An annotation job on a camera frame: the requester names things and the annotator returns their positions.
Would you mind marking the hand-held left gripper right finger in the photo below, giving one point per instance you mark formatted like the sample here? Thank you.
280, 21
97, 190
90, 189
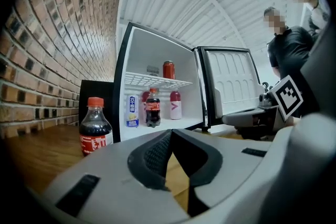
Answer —
236, 178

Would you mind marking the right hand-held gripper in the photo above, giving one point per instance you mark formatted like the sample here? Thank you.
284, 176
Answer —
286, 97

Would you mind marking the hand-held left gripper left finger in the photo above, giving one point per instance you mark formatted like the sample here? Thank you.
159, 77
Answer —
110, 183

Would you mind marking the red-capped cola bottle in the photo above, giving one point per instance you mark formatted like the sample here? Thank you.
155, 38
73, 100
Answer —
95, 126
153, 110

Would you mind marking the black mini fridge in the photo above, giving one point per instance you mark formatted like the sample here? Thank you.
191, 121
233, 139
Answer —
162, 49

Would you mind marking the white and red bottle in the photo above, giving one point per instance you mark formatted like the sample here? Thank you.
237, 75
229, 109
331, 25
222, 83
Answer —
175, 106

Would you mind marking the blue and white can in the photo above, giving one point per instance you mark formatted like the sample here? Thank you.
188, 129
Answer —
132, 111

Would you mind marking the red drink can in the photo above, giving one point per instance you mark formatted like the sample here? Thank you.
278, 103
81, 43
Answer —
168, 70

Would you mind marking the black cabinet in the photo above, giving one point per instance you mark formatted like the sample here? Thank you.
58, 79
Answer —
97, 89

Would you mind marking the person's white shirt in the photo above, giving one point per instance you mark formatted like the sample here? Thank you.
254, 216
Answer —
319, 17

